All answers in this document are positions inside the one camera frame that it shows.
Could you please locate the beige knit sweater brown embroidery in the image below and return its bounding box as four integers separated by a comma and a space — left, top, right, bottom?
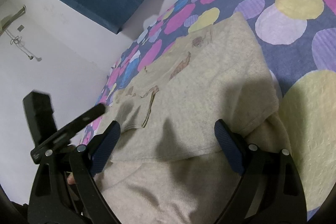
97, 12, 290, 223

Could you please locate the person's left hand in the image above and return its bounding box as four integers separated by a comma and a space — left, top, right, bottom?
67, 172, 76, 185

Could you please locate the colourful dotted bed cover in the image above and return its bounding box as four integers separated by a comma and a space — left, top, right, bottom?
83, 0, 335, 220

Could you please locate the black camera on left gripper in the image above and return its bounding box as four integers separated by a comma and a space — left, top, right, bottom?
23, 90, 57, 146

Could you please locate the small grey wall plate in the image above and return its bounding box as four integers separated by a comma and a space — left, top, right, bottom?
18, 25, 25, 32

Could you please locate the grey wall pipe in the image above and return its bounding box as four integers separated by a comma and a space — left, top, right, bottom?
0, 5, 27, 35

